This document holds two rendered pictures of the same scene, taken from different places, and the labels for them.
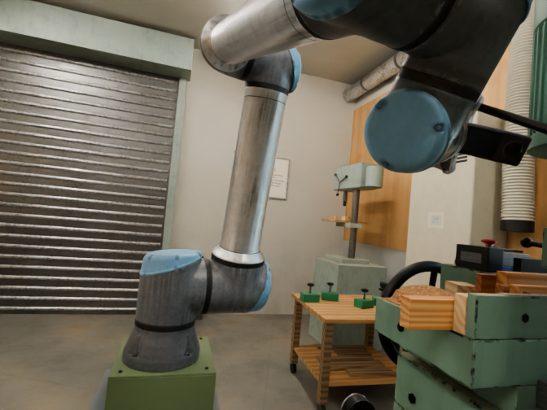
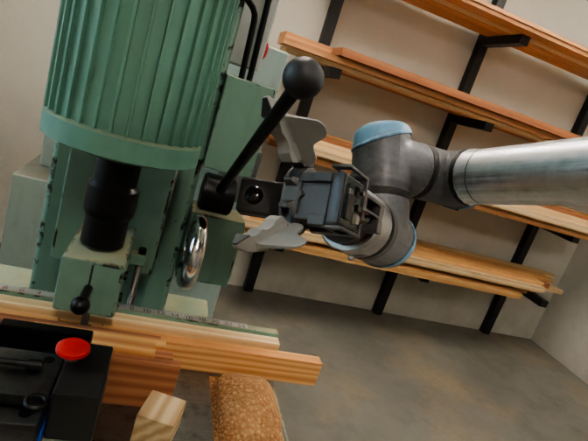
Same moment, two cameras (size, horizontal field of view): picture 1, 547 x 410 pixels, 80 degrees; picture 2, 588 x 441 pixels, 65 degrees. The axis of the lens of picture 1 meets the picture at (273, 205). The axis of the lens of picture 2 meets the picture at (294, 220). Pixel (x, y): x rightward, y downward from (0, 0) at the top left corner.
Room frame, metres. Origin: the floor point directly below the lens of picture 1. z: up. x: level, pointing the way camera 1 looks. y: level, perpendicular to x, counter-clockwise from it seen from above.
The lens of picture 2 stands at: (1.06, -0.31, 1.30)
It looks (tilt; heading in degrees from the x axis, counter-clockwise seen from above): 14 degrees down; 178
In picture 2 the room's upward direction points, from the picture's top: 18 degrees clockwise
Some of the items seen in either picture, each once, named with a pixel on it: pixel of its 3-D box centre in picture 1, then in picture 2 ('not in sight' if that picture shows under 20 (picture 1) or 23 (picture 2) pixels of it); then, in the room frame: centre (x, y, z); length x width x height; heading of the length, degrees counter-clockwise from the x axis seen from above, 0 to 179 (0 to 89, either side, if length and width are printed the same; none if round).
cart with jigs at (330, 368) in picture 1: (350, 338); not in sight; (2.09, -0.56, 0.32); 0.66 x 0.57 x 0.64; 104
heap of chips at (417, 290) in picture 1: (431, 298); (249, 402); (0.55, -0.28, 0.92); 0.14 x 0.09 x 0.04; 16
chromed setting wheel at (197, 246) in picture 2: not in sight; (192, 251); (0.36, -0.43, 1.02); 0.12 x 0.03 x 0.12; 16
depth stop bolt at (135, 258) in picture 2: not in sight; (132, 278); (0.45, -0.48, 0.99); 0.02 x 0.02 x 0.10; 16
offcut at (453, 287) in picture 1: (461, 293); (158, 420); (0.62, -0.37, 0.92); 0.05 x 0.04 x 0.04; 177
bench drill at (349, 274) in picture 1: (352, 253); not in sight; (2.91, -0.74, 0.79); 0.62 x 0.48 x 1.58; 18
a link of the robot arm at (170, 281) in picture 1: (172, 283); not in sight; (0.87, 0.25, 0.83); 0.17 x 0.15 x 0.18; 115
